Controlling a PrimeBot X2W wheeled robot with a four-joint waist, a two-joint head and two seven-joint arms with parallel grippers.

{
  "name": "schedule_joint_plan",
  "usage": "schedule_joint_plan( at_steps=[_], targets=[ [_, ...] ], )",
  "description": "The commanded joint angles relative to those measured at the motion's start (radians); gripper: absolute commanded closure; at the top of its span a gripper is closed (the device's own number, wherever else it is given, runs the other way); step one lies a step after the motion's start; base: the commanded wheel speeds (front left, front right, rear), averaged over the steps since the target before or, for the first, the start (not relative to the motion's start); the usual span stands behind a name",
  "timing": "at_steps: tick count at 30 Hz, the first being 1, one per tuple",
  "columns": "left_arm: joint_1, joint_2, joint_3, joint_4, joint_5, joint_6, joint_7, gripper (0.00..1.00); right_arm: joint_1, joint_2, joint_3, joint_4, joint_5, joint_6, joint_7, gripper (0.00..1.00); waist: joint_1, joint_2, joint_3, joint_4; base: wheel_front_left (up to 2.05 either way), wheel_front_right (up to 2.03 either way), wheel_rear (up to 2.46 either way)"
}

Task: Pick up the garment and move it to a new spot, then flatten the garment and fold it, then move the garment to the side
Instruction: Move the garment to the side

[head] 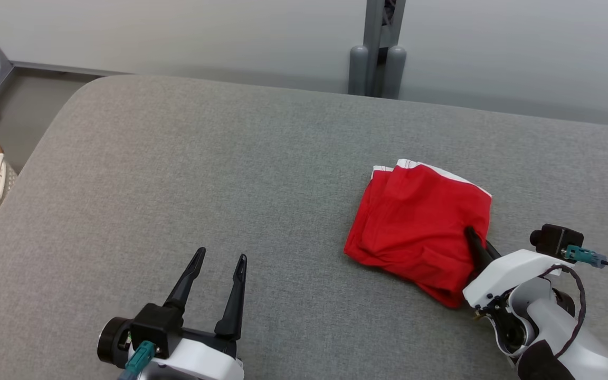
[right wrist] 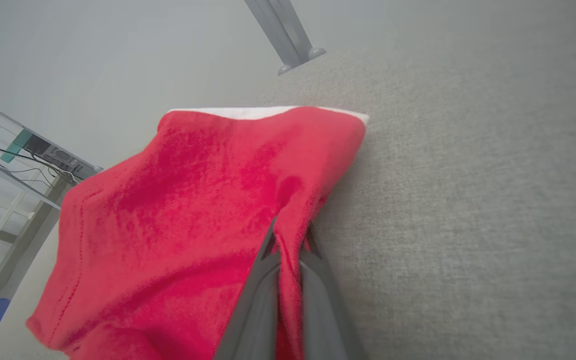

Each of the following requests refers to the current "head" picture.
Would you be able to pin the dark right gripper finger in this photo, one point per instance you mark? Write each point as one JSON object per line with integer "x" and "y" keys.
{"x": 477, "y": 250}
{"x": 493, "y": 252}

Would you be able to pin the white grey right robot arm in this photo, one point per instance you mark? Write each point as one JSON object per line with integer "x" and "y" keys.
{"x": 552, "y": 327}

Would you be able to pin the red white sports shorts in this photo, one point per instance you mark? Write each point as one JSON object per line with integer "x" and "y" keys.
{"x": 415, "y": 227}

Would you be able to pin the grey metal post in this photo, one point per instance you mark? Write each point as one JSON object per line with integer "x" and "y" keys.
{"x": 375, "y": 53}

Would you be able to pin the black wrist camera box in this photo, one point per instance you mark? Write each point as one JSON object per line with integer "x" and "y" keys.
{"x": 557, "y": 240}
{"x": 156, "y": 327}

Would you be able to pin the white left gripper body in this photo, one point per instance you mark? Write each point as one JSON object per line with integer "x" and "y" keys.
{"x": 203, "y": 359}

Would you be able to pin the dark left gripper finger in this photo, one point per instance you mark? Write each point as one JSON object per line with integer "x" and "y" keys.
{"x": 233, "y": 306}
{"x": 188, "y": 282}

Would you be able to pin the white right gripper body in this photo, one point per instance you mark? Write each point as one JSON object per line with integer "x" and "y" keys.
{"x": 504, "y": 274}

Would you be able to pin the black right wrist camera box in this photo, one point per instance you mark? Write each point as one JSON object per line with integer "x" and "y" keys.
{"x": 557, "y": 240}

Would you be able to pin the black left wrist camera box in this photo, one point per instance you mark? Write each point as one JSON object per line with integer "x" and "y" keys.
{"x": 156, "y": 327}

